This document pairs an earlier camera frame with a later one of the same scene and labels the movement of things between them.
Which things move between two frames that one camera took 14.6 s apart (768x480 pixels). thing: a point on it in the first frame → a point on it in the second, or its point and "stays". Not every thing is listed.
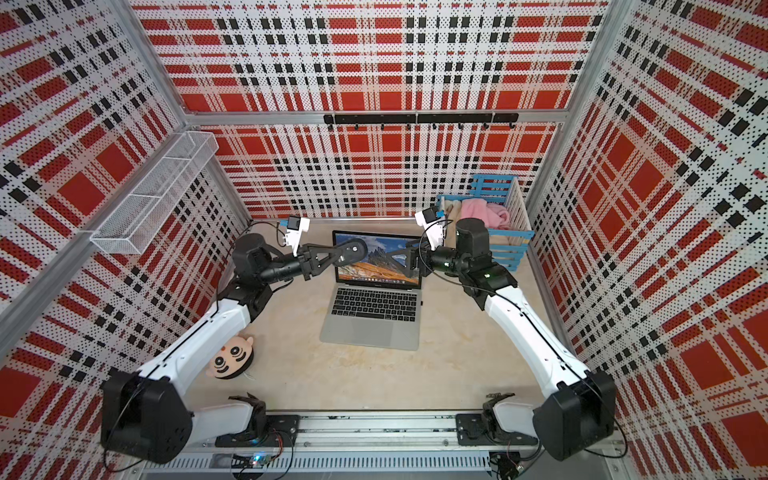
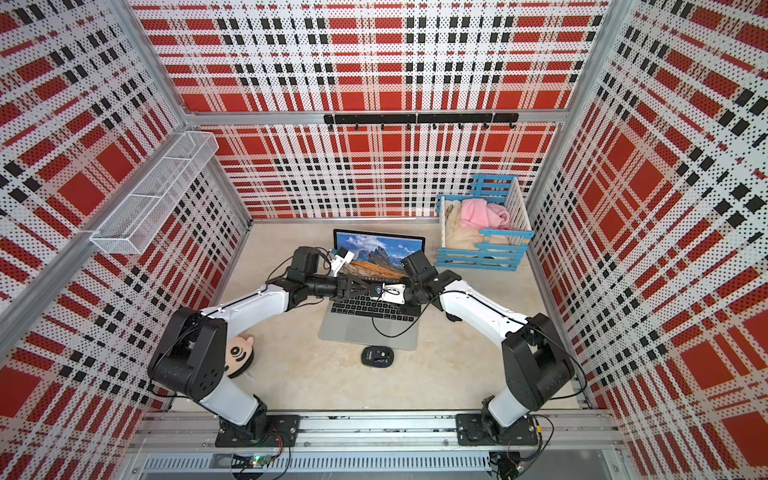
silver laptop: x=376 y=303 stays
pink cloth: x=495 y=216 stays
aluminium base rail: x=383 y=443 stays
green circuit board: x=256 y=460 stays
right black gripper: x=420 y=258 → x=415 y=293
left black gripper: x=315 y=267 → x=343 y=285
